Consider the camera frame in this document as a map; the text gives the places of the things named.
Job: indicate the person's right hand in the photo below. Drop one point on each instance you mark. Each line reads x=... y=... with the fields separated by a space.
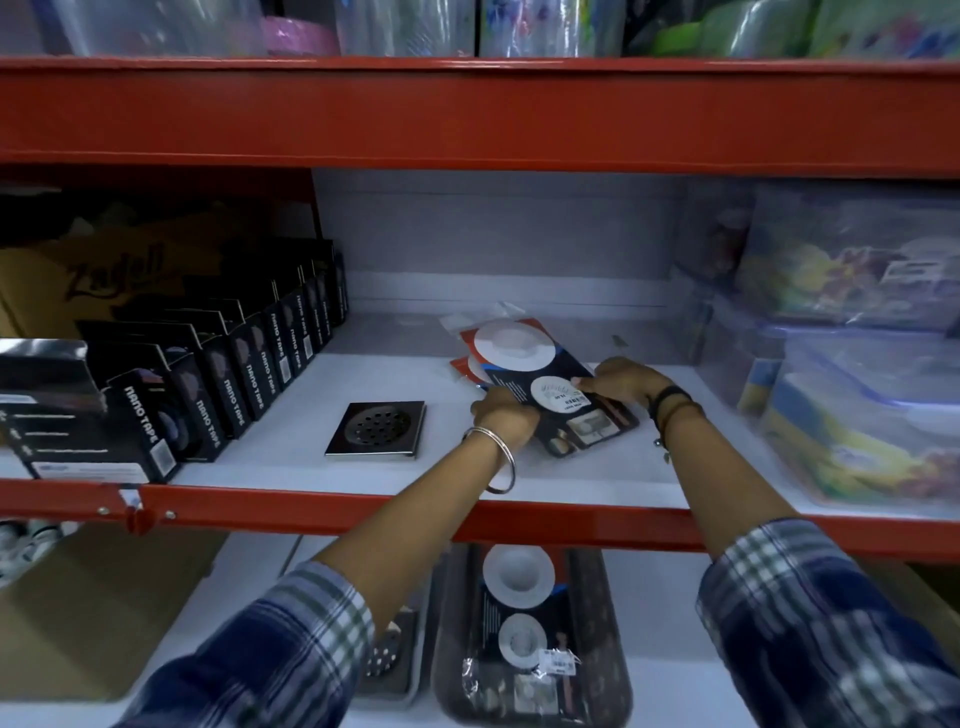
x=626 y=381

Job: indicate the person's left hand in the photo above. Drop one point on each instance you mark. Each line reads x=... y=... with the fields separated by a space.
x=506 y=421

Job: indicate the person's left fingers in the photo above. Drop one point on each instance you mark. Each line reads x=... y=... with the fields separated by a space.
x=486 y=409

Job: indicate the person's right fingers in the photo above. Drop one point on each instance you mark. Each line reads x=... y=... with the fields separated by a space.
x=590 y=382

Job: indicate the person's left forearm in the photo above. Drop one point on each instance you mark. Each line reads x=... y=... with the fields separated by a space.
x=420 y=517

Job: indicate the person's right forearm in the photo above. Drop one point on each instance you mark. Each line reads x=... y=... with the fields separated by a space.
x=720 y=472

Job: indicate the silver metal bangle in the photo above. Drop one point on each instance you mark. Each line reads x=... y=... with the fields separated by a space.
x=511 y=469

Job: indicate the black wrist band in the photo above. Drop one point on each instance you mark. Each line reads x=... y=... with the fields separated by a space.
x=667 y=397

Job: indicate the clear plastic packet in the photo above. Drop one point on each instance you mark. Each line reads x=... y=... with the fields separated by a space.
x=480 y=315

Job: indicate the square metal drain cover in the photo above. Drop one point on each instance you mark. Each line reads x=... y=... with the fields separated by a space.
x=375 y=431
x=394 y=656

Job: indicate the dark patterned tray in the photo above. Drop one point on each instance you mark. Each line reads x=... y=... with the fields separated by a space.
x=600 y=637

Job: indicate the row of black tape boxes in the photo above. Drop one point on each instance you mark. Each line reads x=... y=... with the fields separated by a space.
x=225 y=367

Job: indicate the clear container with colourful print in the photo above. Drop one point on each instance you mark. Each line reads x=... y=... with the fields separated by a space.
x=855 y=255
x=870 y=420

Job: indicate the blue plaid shirt sleeve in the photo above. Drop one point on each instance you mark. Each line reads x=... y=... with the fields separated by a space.
x=825 y=622
x=262 y=660

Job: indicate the clear wrapped packets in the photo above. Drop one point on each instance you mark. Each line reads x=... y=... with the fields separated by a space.
x=405 y=26

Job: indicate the brown printed cardboard box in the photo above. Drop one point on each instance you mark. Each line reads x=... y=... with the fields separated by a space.
x=112 y=262

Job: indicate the green wrapped items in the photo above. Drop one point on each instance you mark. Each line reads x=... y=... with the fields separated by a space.
x=795 y=26

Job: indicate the pink plastic item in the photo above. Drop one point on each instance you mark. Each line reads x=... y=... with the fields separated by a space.
x=298 y=36

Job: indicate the plain brown cardboard box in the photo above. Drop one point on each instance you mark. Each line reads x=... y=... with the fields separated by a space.
x=97 y=607

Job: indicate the white bottles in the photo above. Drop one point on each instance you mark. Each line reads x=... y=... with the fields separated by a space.
x=30 y=547

